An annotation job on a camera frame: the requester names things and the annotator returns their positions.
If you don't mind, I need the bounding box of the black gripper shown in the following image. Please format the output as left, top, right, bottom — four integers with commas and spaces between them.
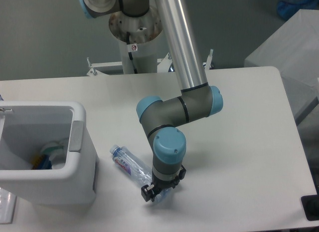
141, 165, 186, 202

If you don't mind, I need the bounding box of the clear plastic water bottle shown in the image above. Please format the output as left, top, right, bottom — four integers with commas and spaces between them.
109, 144, 173, 203

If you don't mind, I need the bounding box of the white plastic wrapper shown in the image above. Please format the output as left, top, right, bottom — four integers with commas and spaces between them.
40, 138, 69, 170

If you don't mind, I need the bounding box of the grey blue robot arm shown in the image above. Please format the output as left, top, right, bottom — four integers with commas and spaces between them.
79, 0, 223, 201

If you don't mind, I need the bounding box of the blue yellow trash in bin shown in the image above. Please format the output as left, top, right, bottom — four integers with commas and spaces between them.
31, 155, 52, 170

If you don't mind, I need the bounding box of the white trash can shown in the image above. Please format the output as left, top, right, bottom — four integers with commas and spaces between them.
0, 101, 99, 205

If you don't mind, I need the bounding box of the black device at table edge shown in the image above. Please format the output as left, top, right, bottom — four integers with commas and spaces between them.
301, 195, 319, 221

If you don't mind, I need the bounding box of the white covered side table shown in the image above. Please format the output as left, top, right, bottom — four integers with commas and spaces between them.
244, 9, 319, 124

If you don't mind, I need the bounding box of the blue bag in background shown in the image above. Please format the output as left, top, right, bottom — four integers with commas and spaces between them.
276, 0, 319, 20

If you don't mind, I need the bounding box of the white left mounting bracket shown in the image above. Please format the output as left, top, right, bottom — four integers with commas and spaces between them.
86, 57, 123, 76

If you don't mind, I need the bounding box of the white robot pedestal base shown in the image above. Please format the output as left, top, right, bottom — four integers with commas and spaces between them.
109, 6, 162, 74

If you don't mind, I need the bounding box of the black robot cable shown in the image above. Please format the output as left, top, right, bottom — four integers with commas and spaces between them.
126, 31, 139, 74

